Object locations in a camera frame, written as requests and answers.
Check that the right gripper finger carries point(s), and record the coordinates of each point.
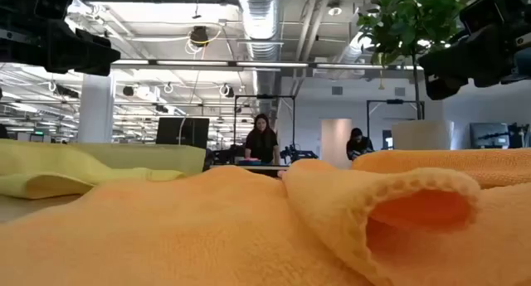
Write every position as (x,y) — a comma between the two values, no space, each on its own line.
(444,89)
(448,62)

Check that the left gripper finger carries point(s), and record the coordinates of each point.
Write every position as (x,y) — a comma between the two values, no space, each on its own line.
(95,43)
(99,64)

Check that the plain orange microfiber towel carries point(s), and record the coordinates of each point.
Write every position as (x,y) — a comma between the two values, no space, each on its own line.
(456,166)

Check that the yellow microfiber towel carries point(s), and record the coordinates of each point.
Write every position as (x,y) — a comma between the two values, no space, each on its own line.
(41,161)

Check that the orange towel with white label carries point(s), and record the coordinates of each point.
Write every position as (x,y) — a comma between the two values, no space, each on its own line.
(166,236)

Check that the small black robot arm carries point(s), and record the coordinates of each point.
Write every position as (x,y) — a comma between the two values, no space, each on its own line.
(298,154)

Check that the white building column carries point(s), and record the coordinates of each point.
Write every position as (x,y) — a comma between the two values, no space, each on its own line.
(95,112)

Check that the green plant in white pot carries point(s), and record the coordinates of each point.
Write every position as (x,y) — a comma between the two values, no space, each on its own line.
(423,134)

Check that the grey computer monitor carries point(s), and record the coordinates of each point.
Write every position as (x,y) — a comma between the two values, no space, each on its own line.
(489,134)

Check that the long ceiling light strip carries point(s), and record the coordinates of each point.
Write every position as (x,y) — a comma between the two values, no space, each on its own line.
(191,63)

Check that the person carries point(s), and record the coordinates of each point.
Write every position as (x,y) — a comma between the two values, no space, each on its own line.
(261,145)
(359,147)

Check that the black monitor back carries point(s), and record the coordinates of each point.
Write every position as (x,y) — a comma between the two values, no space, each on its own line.
(182,132)

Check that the blue flat tray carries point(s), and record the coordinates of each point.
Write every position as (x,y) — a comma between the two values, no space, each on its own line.
(249,162)

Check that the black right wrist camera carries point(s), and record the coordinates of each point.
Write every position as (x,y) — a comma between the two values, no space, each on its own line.
(479,14)

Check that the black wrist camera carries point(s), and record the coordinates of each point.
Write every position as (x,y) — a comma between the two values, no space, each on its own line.
(479,14)
(52,2)

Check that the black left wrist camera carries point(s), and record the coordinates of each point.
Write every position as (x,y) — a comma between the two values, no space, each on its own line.
(52,2)

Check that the silver ventilation duct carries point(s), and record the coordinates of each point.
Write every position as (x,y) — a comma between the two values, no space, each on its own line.
(261,20)

